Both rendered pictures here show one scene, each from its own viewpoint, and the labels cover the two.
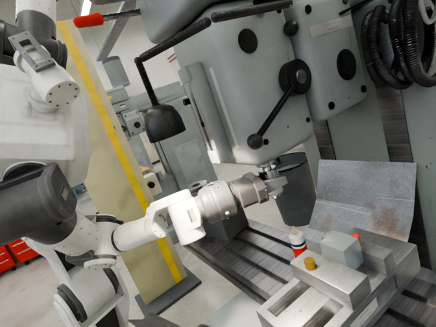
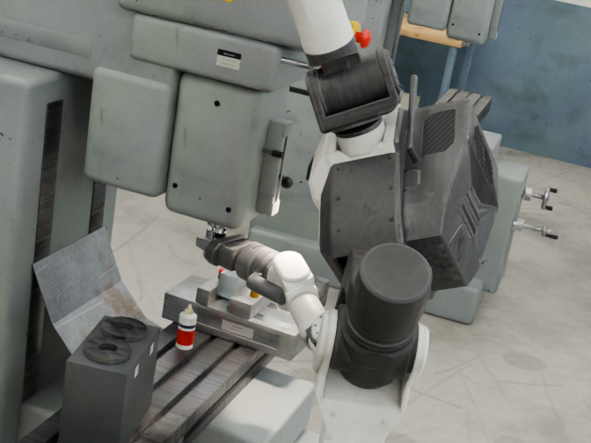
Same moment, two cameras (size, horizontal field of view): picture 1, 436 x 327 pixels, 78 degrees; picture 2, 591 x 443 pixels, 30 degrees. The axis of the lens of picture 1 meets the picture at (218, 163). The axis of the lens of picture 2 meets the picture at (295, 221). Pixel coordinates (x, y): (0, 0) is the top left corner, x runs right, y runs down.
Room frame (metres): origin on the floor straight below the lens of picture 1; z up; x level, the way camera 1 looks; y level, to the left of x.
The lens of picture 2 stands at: (2.15, 1.66, 2.15)
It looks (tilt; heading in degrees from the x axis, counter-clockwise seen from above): 20 degrees down; 225
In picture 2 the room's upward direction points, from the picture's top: 10 degrees clockwise
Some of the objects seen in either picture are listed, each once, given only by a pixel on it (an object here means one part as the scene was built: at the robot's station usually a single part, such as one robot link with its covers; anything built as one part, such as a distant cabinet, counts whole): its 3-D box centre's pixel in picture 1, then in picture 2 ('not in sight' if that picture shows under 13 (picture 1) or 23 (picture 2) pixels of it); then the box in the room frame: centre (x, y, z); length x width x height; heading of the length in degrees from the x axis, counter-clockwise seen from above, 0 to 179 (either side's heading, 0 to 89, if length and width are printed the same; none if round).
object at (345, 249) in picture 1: (340, 252); (233, 283); (0.50, -0.18, 1.08); 0.06 x 0.05 x 0.06; 26
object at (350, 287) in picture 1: (327, 276); (252, 299); (0.48, -0.13, 1.06); 0.15 x 0.06 x 0.04; 26
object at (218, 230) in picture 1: (212, 207); (111, 381); (1.02, 0.08, 1.07); 0.22 x 0.12 x 0.20; 39
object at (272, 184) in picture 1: (275, 183); not in sight; (0.61, -0.11, 1.23); 0.06 x 0.02 x 0.03; 97
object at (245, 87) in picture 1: (242, 88); (227, 143); (0.64, -0.11, 1.47); 0.21 x 0.19 x 0.32; 28
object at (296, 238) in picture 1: (298, 242); (186, 325); (0.67, -0.13, 1.02); 0.04 x 0.04 x 0.11
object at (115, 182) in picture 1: (113, 175); not in sight; (2.13, 0.81, 1.15); 0.52 x 0.40 x 2.30; 118
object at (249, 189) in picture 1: (237, 194); (243, 258); (0.63, -0.02, 1.23); 0.13 x 0.12 x 0.10; 7
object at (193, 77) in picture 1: (206, 115); (273, 167); (0.59, -0.01, 1.44); 0.04 x 0.04 x 0.21; 28
